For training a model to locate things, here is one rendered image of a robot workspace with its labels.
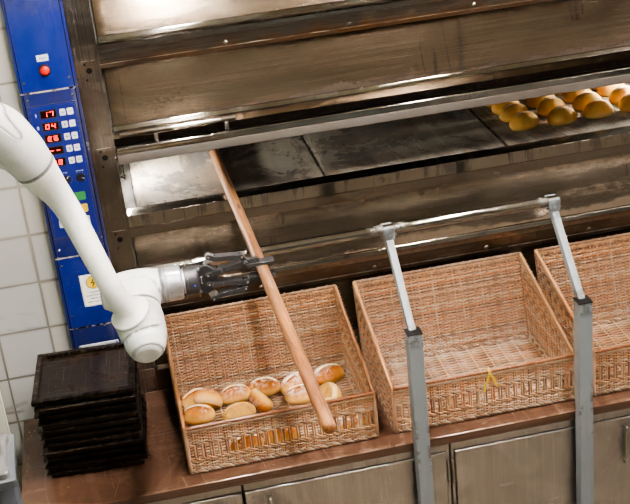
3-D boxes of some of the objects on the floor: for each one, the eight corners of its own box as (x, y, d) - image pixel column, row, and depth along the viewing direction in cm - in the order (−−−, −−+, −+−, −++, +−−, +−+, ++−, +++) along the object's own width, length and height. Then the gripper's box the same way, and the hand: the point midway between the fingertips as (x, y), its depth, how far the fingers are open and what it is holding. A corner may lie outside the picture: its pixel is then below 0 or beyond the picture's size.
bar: (188, 605, 389) (126, 265, 339) (577, 524, 406) (572, 188, 356) (199, 676, 361) (134, 317, 311) (616, 585, 377) (617, 231, 328)
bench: (58, 564, 414) (23, 415, 389) (741, 425, 446) (749, 280, 421) (59, 684, 363) (20, 522, 339) (830, 519, 395) (844, 359, 371)
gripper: (177, 247, 322) (268, 232, 325) (186, 302, 328) (274, 287, 332) (180, 259, 315) (273, 243, 318) (189, 315, 322) (279, 299, 325)
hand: (261, 268), depth 324 cm, fingers closed on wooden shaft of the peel, 3 cm apart
